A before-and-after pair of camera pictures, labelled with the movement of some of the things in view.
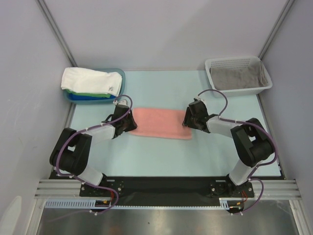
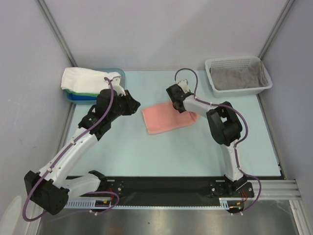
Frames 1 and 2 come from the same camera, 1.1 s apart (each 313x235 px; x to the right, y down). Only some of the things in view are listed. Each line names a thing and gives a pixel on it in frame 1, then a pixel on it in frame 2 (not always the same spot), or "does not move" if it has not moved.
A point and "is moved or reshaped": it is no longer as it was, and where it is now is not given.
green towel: (94, 94) does not move
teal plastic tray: (117, 70) does not move
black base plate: (165, 191) does not move
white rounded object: (9, 224) does not move
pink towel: (161, 122) is moved or reshaped
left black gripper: (133, 126) to (132, 104)
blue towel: (82, 97) does not move
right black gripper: (188, 120) to (174, 92)
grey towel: (253, 76) does not move
